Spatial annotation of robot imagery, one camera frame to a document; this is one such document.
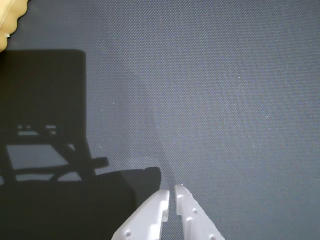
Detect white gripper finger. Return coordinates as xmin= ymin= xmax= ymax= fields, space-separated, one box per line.
xmin=111 ymin=189 xmax=170 ymax=240
xmin=174 ymin=184 xmax=225 ymax=240

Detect yellow crinkle-cut plastic fry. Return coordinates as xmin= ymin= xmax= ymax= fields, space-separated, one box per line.
xmin=0 ymin=0 xmax=31 ymax=53

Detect dark grey textured mat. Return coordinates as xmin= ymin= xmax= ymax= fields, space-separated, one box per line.
xmin=0 ymin=0 xmax=320 ymax=240

